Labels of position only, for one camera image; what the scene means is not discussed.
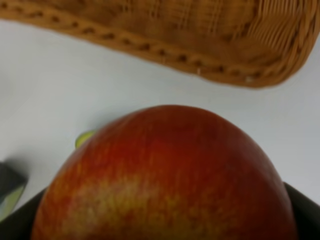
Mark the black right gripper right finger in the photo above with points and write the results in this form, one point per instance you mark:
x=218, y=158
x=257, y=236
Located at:
x=306, y=214

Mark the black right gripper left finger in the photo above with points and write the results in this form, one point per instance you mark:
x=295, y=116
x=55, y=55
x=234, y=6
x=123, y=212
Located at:
x=18, y=225

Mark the red apple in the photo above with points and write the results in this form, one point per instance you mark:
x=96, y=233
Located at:
x=167, y=172

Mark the halved avocado with pit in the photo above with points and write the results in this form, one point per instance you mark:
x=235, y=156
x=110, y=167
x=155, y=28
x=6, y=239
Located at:
x=83, y=137

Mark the orange wicker basket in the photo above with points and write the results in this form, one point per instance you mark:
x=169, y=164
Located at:
x=247, y=43

